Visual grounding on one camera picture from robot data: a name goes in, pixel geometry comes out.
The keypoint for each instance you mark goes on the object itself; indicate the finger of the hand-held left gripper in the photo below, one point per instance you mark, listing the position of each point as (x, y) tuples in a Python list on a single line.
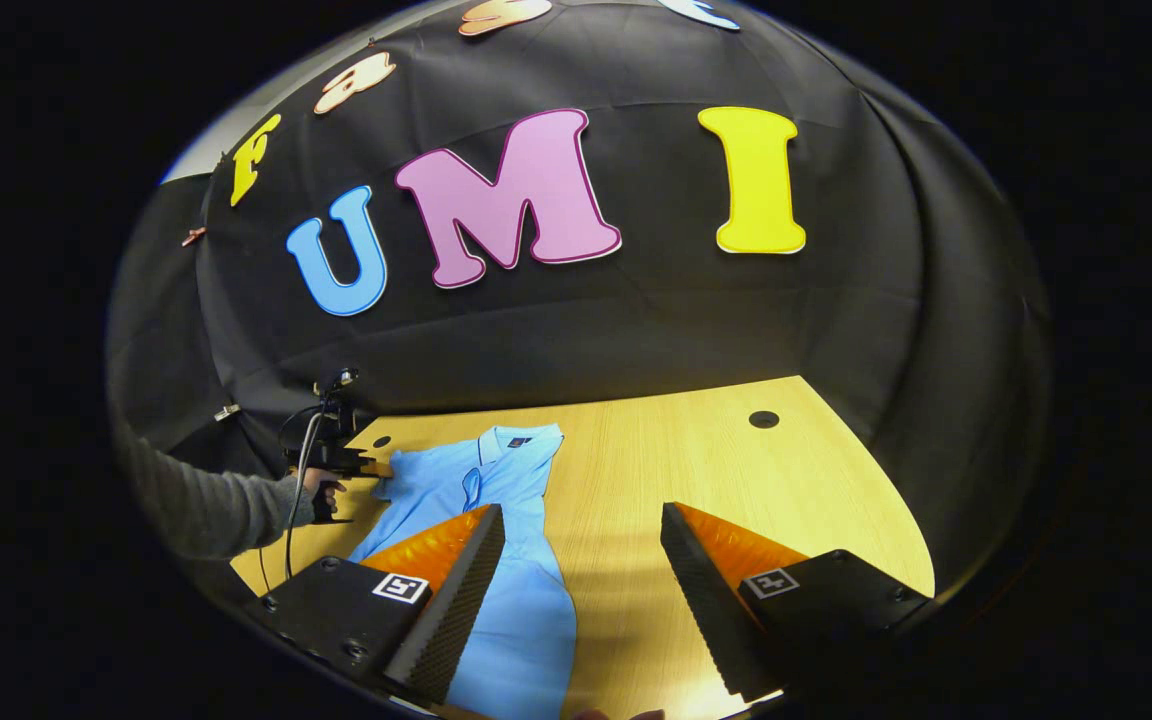
[(376, 467)]

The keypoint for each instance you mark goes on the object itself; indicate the black backdrop cloth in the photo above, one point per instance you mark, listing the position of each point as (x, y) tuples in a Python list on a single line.
[(686, 320)]

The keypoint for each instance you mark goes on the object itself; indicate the light blue T-shirt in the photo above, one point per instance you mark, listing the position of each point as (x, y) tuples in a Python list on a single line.
[(516, 480)]

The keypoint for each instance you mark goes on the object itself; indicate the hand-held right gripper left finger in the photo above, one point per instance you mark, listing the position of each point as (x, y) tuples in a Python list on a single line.
[(456, 610)]

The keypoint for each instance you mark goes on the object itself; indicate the copper cloth clip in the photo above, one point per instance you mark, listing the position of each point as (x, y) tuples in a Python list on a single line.
[(193, 237)]

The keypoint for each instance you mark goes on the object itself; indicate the white cloth clip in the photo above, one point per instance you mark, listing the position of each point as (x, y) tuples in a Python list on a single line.
[(227, 411)]

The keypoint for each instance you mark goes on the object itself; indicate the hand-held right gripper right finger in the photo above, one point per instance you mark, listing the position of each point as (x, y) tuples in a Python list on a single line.
[(711, 620)]

